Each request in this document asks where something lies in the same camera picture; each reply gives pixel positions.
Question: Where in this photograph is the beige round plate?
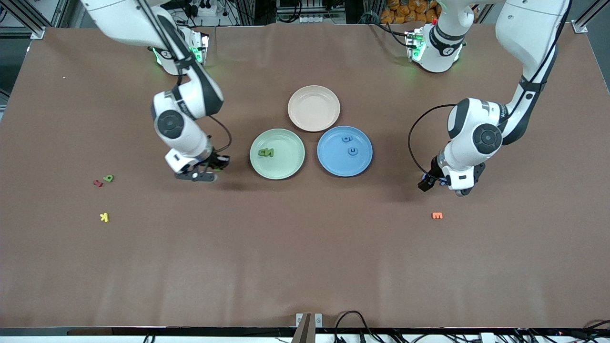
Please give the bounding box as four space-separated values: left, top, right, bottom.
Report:
287 85 341 132

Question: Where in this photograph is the small metal clamp bracket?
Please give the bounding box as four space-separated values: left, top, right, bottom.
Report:
295 313 323 328

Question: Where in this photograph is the black table edge strip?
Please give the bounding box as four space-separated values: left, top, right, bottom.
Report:
0 327 610 337

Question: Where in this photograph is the white power strip with plugs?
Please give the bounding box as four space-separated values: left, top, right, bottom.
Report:
190 0 221 18

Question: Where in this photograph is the blue round plate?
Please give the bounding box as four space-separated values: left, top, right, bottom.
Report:
317 126 373 178

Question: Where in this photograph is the aluminium frame rail with bracket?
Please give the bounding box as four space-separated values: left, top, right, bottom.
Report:
573 0 602 33
0 0 65 40

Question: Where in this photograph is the brown upright post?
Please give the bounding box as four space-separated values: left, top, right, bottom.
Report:
292 313 313 343

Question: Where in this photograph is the black looped cable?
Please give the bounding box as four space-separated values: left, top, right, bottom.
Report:
334 311 382 343

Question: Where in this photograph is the green round plate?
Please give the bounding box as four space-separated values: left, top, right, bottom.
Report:
249 128 305 181

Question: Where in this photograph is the brown table cover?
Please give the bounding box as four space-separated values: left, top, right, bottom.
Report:
0 21 610 329

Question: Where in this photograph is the orange bags pile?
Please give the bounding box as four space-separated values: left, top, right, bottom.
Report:
380 0 441 24

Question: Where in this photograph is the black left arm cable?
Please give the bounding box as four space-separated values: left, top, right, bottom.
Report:
408 0 572 179

